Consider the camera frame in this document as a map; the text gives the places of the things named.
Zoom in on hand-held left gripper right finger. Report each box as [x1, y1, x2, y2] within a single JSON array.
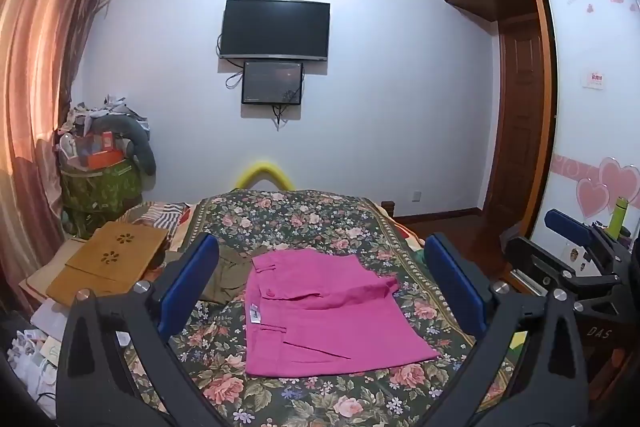
[[420, 232, 588, 427]]

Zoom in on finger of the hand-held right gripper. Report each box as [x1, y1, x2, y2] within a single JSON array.
[[544, 208, 632, 280], [506, 236, 623, 314]]

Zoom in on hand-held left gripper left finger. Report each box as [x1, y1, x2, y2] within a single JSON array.
[[56, 233, 228, 427]]

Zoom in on pink pants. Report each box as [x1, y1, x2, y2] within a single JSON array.
[[244, 249, 441, 378]]

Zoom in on olive pants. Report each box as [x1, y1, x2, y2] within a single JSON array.
[[199, 244, 288, 305]]

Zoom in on green bottle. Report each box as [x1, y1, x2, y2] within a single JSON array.
[[605, 196, 632, 238]]

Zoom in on colourful quilt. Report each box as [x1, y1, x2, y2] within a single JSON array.
[[385, 214, 531, 358]]

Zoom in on striped cloth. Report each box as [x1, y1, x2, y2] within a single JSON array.
[[132, 202, 193, 238]]

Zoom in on brown cardboard boxes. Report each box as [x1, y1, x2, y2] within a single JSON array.
[[46, 221, 170, 308]]

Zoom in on brown wooden door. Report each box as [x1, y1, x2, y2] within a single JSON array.
[[482, 14, 547, 220]]

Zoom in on green patterned bag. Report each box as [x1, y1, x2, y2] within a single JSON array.
[[59, 157, 143, 238]]

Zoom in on yellow foam tube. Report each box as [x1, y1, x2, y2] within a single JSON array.
[[235, 159, 295, 192]]

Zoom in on floral bed blanket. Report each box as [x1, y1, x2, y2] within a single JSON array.
[[122, 188, 518, 427]]

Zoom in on orange box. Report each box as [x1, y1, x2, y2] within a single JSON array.
[[85, 149, 123, 170]]

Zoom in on pile of white papers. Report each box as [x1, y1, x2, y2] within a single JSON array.
[[10, 297, 76, 408]]

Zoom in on pink striped curtain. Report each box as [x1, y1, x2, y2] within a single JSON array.
[[0, 0, 118, 303]]

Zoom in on television cable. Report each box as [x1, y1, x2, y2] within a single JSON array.
[[216, 32, 244, 90]]

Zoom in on small black wall monitor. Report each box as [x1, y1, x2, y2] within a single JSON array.
[[241, 61, 304, 106]]

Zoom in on black wall television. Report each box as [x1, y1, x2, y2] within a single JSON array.
[[221, 0, 331, 62]]

